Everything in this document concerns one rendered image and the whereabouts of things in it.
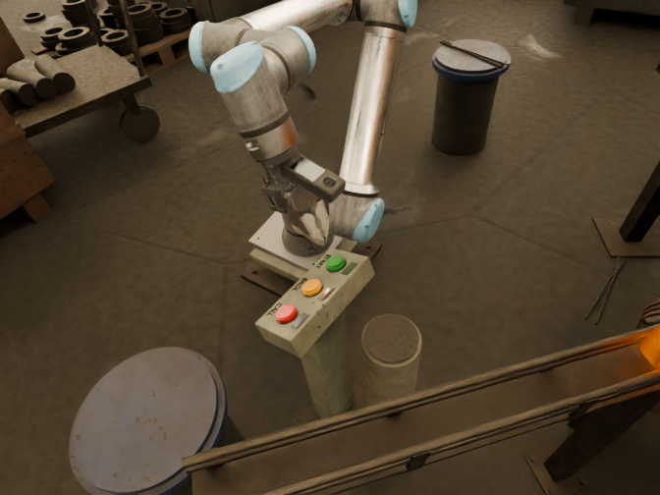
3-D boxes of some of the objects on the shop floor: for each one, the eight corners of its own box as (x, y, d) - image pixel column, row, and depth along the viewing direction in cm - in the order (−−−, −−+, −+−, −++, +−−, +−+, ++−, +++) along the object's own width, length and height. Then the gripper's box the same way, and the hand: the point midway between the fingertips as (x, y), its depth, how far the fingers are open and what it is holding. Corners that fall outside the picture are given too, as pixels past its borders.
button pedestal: (380, 392, 132) (380, 262, 87) (331, 460, 121) (302, 350, 75) (339, 363, 140) (319, 230, 94) (289, 424, 128) (239, 305, 82)
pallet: (180, 13, 368) (160, -48, 335) (238, 34, 327) (222, -32, 294) (40, 69, 315) (2, 3, 282) (89, 102, 274) (50, 30, 241)
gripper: (276, 137, 82) (316, 227, 93) (242, 162, 78) (288, 252, 89) (306, 137, 76) (345, 233, 88) (270, 163, 72) (316, 260, 83)
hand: (324, 240), depth 86 cm, fingers closed
